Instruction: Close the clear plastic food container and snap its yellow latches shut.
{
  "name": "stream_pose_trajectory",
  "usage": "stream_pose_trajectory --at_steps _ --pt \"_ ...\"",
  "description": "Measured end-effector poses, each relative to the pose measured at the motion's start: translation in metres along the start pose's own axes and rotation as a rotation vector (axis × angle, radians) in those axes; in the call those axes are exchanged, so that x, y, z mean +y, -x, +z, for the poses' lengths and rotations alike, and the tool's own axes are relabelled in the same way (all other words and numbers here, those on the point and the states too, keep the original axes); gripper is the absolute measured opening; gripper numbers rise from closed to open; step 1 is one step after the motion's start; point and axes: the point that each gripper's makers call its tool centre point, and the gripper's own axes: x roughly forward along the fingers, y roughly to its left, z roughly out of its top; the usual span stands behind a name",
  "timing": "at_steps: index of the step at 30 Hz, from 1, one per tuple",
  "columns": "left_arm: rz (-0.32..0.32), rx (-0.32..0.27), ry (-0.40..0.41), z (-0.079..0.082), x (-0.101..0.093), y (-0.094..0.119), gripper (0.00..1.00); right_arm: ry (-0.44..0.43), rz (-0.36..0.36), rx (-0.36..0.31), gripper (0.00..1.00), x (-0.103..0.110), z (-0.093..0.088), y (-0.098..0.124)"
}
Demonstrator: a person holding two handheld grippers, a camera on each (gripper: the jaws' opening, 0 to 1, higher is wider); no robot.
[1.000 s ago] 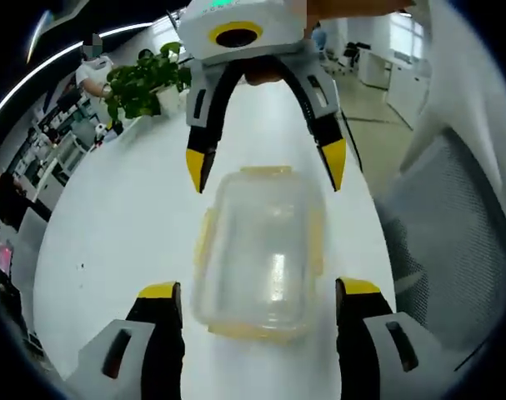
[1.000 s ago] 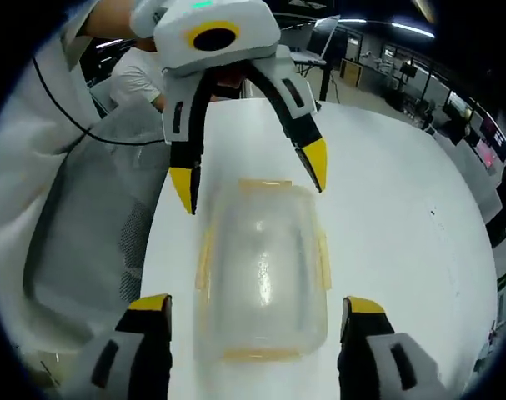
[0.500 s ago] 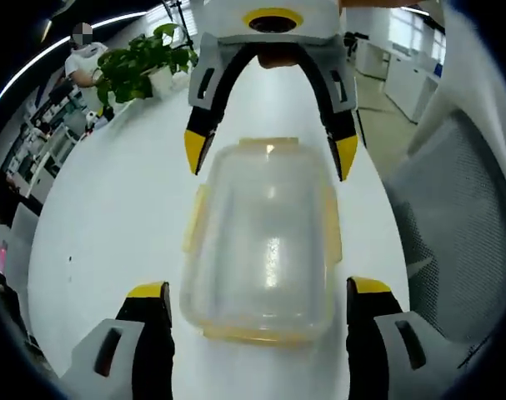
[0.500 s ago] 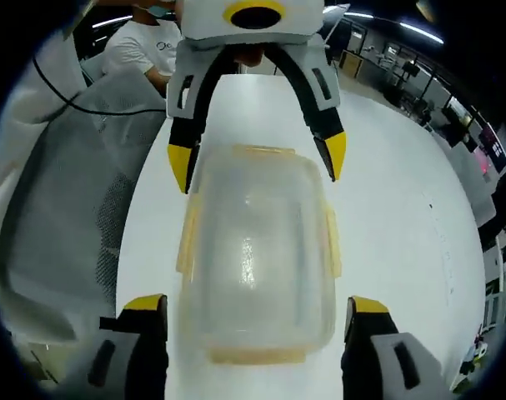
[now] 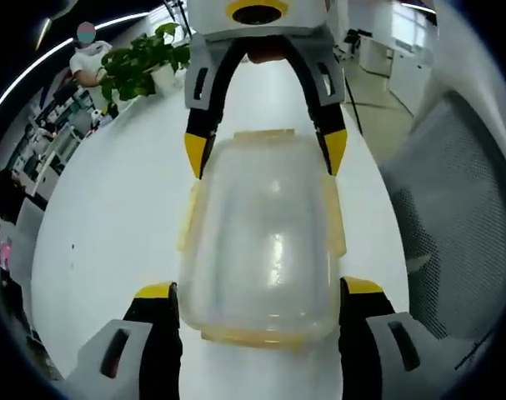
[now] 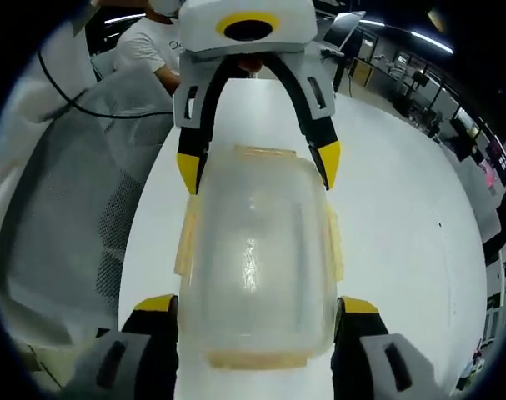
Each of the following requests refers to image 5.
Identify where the white office cabinet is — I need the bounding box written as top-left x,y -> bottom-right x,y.
358,32 -> 439,118

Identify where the grey mesh office chair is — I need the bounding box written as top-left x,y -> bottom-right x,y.
379,89 -> 506,341

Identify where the person's right hand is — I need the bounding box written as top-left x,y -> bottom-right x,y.
247,44 -> 288,65

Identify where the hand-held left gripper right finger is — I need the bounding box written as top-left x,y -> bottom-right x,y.
338,275 -> 445,400

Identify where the green potted plant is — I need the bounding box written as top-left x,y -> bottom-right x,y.
98,22 -> 192,103

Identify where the white shelving rack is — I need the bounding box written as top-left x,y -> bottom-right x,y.
25,89 -> 96,197

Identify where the clear plastic food container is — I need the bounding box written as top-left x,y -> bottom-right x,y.
176,127 -> 348,351

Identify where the black floor cable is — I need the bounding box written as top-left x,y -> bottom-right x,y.
343,70 -> 403,137

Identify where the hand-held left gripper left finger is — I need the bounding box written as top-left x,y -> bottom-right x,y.
63,281 -> 183,400

